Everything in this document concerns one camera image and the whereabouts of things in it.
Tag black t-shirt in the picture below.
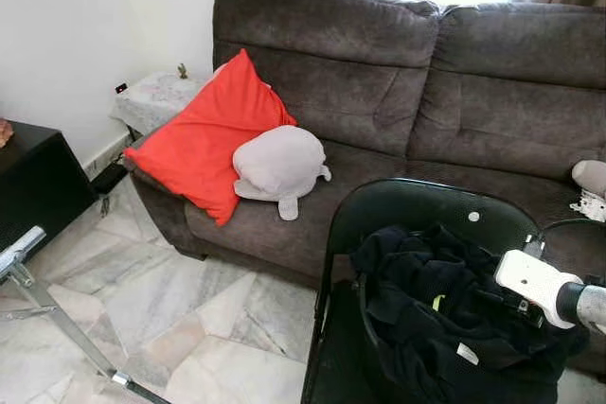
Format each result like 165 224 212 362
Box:
350 222 590 404

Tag red cushion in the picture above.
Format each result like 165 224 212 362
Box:
123 48 297 227

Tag dark brown fabric sofa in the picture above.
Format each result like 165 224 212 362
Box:
123 0 606 377

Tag black television console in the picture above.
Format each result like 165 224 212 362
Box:
0 120 98 263

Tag silver metal clothes rack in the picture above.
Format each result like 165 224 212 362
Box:
0 225 171 404

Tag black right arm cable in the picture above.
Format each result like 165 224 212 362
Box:
535 218 606 263

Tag side table with lace cloth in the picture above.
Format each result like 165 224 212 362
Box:
109 68 223 137

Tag black glossy chair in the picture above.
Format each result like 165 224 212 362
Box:
301 178 606 404

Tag grey soft toy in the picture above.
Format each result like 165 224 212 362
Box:
571 160 606 202

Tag grey plush toy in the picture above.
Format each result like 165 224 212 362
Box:
232 125 332 222

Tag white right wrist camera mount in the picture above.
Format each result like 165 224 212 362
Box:
494 249 583 329

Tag white lace cloth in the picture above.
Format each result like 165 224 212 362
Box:
568 191 606 225

